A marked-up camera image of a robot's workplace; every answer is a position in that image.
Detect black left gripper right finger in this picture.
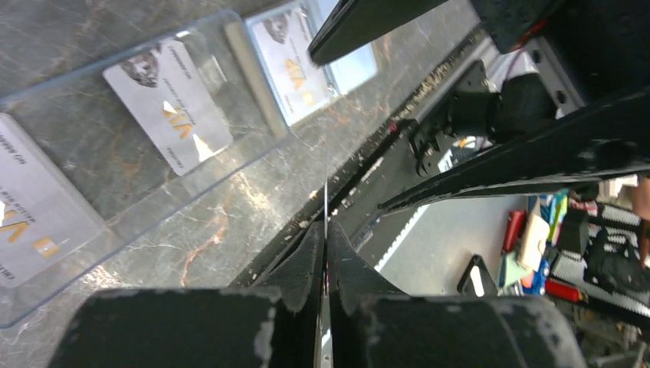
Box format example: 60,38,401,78
327,222,586,367

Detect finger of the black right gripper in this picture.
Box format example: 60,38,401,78
308,0,444,66

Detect person in background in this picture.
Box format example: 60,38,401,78
630,172,649,268

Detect clear acrylic card box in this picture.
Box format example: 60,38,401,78
1,1,289,328

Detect silver vip card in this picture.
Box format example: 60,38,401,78
245,2,336,126
1,113,104,288
103,38,234,176

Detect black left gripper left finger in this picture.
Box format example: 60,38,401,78
49,222,325,367

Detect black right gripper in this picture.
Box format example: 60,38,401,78
379,1,649,214

